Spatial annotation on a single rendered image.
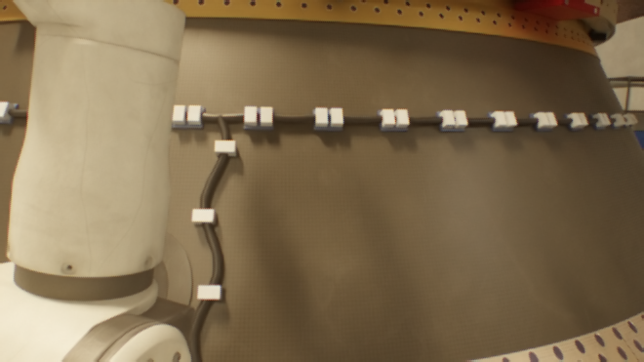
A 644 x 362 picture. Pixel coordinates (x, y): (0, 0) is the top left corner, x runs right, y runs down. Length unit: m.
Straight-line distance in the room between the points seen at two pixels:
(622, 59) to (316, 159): 6.70
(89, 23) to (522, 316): 0.53
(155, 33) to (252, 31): 0.40
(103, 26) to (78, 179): 0.07
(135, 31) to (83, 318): 0.12
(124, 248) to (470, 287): 0.42
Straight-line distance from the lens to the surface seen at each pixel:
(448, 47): 0.70
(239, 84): 0.59
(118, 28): 0.23
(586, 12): 0.89
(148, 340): 0.22
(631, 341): 0.74
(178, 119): 0.57
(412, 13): 0.70
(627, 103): 6.59
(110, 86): 0.23
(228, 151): 0.54
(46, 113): 0.24
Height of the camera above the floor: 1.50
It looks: 9 degrees down
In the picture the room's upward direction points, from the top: 1 degrees clockwise
